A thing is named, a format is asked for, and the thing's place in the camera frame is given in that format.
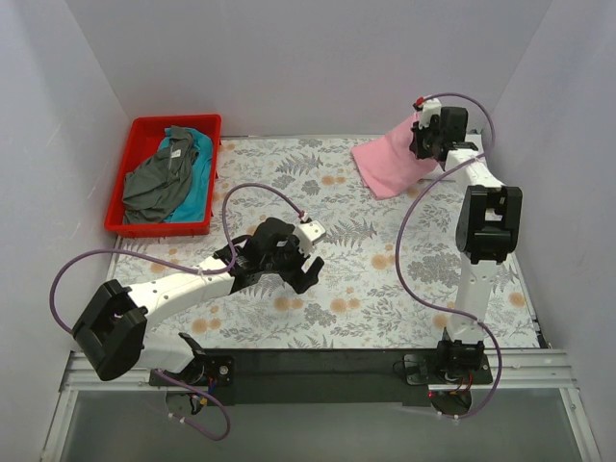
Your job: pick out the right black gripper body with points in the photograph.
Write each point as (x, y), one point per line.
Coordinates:
(423, 142)

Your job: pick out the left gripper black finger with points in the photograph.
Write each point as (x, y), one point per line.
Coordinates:
(311, 276)
(299, 281)

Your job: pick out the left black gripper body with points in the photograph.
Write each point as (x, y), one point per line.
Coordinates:
(293, 265)

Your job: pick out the pink t shirt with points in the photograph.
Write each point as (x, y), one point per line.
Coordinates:
(387, 165)

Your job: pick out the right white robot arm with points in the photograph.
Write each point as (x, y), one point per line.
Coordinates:
(486, 233)

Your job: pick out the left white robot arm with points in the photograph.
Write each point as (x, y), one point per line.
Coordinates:
(116, 331)

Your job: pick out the folded white t shirt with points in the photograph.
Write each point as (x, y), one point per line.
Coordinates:
(474, 139)

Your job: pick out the teal t shirt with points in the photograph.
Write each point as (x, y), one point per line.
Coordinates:
(193, 208)

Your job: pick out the grey t shirt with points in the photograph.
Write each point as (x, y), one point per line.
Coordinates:
(154, 189)

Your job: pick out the red plastic bin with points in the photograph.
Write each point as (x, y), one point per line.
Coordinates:
(143, 140)

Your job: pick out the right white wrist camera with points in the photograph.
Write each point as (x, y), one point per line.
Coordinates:
(427, 107)

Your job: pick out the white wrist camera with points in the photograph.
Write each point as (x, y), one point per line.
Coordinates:
(309, 233)
(427, 107)

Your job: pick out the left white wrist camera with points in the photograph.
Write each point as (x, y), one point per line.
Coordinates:
(309, 233)

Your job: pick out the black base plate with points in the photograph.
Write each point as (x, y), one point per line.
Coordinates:
(292, 376)

